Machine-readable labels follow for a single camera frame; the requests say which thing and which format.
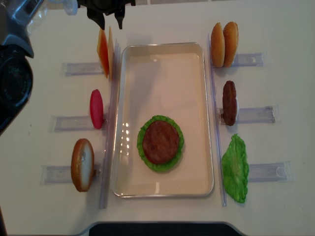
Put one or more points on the brown meat patty on tray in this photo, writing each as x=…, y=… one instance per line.
x=160, y=142

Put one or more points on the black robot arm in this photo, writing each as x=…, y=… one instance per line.
x=16, y=77

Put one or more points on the silver metal tray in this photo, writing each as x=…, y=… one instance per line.
x=168, y=80

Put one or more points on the bread slice with white face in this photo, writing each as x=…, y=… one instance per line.
x=82, y=165

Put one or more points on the pale yellow cheese slice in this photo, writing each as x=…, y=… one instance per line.
x=110, y=54

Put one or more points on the clear holder for bread slice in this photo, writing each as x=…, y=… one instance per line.
x=55, y=175

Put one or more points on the clear holder for tomato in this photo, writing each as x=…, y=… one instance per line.
x=74, y=123

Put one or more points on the red tomato slice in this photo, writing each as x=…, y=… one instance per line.
x=96, y=109

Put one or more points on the black base at table edge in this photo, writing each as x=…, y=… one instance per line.
x=162, y=229

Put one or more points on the orange cheese slice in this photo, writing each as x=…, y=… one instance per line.
x=102, y=51

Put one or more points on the upright brown meat patty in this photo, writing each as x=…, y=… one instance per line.
x=229, y=103

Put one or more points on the golden bun half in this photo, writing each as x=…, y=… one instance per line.
x=231, y=36
x=217, y=46

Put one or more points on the clear holder for buns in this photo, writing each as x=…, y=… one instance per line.
x=246, y=60

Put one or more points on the long clear plastic rail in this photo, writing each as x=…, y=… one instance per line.
x=216, y=123
x=108, y=137

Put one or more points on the left golden bun half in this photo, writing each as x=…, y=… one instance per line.
x=217, y=46

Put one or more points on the right long clear plastic rail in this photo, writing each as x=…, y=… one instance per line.
x=216, y=123

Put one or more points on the right golden bun half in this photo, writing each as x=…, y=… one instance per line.
x=231, y=36

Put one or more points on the clear holder for patty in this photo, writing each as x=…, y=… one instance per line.
x=267, y=114

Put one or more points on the clear holder for lettuce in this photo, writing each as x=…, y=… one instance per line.
x=272, y=172

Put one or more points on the green lettuce leaf on tray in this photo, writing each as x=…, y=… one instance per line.
x=170, y=164

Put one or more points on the left long clear plastic rail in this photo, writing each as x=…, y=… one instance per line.
x=108, y=137

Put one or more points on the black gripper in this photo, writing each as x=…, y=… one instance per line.
x=96, y=9

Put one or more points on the upright green lettuce leaf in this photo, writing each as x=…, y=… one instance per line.
x=235, y=169

